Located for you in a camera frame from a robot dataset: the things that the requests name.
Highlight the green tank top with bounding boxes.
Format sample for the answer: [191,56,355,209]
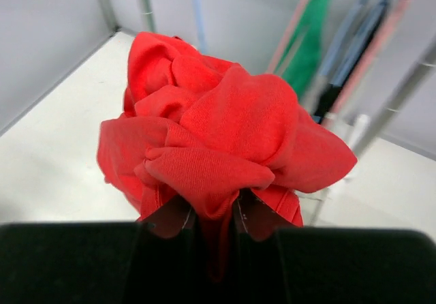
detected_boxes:
[275,0,331,97]

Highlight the blue hanger with black top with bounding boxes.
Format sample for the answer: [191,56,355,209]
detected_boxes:
[316,0,399,83]

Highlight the black tank top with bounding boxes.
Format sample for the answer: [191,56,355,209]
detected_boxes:
[311,0,391,124]

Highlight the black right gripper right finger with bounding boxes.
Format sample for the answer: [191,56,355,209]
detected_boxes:
[233,189,435,303]

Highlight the light blue wire hanger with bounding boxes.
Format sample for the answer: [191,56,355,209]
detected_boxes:
[191,0,208,54]

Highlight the red tank top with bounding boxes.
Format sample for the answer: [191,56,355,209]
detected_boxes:
[97,32,357,279]

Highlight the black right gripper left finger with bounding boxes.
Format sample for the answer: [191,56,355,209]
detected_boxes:
[1,197,196,303]

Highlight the white clothes rack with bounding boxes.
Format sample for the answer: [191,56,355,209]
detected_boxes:
[131,0,436,226]

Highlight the pink hanger far right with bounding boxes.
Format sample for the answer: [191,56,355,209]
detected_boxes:
[302,0,411,130]

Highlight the pink wire hanger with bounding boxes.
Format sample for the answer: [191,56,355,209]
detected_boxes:
[266,0,309,74]

